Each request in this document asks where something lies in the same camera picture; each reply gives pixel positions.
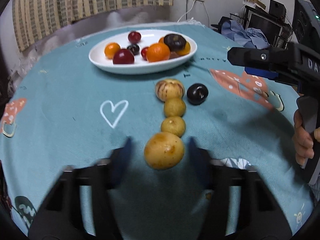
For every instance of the blue clothes pile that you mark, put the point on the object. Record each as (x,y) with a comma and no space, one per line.
(242,33)

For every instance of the dark purple plum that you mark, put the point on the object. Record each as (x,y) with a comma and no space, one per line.
(133,48)
(197,93)

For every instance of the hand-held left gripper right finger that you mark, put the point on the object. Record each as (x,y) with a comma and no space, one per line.
(194,148)

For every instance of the black monitor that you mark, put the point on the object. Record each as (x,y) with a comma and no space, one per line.
(265,26)

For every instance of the cardboard box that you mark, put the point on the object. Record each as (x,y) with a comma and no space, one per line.
(255,2)

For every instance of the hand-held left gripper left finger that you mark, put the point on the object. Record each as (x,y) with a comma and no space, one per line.
(127,146)

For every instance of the teal printed tablecloth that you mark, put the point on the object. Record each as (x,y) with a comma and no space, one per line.
(75,130)

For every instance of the red plum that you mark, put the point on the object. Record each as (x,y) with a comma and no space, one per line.
(123,56)
(134,37)

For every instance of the white oval plate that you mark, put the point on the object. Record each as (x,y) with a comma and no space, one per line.
(100,60)

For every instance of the small yellow-green round fruit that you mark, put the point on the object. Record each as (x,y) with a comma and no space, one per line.
(173,126)
(174,107)

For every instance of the person's right hand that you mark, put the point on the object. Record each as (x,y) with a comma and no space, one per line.
(302,142)

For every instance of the large orange mandarin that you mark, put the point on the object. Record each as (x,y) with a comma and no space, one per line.
(158,52)

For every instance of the small orange mandarin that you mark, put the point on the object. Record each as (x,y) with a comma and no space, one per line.
(112,50)

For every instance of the beige checked curtain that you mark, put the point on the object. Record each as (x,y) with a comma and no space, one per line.
(87,0)

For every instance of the striped pepino melon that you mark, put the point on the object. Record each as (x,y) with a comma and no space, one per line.
(169,89)

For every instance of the large yellow round fruit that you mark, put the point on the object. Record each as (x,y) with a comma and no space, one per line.
(164,150)

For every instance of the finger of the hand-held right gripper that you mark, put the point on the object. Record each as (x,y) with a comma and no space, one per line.
(261,73)
(252,56)

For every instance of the black speaker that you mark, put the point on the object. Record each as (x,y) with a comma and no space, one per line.
(277,8)

